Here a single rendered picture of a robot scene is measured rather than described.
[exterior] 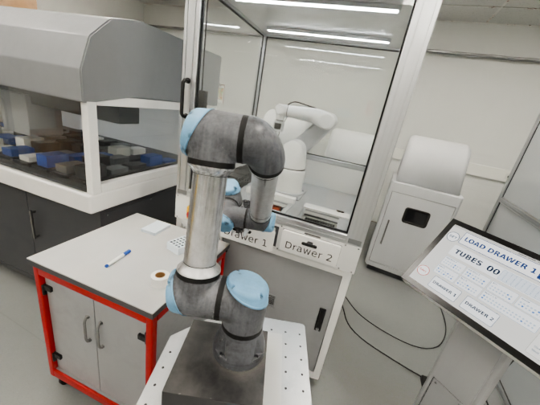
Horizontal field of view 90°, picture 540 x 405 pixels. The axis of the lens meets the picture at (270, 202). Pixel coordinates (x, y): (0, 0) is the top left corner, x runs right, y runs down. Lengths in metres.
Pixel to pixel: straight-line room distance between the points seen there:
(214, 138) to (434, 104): 4.00
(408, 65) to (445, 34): 3.35
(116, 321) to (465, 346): 1.29
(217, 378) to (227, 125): 0.62
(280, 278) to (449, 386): 0.80
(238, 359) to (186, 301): 0.21
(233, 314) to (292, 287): 0.81
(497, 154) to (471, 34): 1.54
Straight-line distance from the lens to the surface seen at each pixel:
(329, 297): 1.49
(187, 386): 0.81
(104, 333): 1.40
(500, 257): 1.18
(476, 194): 4.66
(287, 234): 1.33
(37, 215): 2.22
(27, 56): 1.80
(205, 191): 0.65
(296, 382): 0.94
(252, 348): 0.81
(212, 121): 0.63
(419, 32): 1.24
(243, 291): 0.70
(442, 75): 4.48
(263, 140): 0.62
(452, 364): 1.32
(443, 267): 1.17
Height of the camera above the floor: 1.49
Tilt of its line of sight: 20 degrees down
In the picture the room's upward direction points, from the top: 10 degrees clockwise
